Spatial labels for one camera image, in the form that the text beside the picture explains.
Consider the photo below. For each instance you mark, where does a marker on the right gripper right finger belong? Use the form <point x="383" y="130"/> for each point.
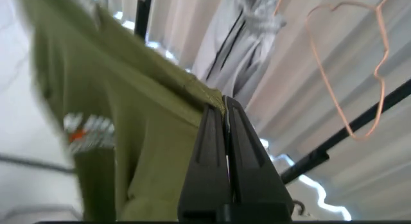
<point x="257" y="188"/>

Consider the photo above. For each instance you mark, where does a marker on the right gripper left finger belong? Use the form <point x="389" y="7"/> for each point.
<point x="205" y="182"/>

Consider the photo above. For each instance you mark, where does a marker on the green garment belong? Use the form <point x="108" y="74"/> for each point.
<point x="128" y="105"/>

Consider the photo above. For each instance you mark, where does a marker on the pale grey shorts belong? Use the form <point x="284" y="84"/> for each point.
<point x="257" y="47"/>

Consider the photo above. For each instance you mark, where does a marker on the black clothes rack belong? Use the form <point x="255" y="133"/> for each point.
<point x="305" y="163"/>

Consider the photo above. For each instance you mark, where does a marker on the white curtain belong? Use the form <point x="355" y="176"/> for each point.
<point x="353" y="73"/>

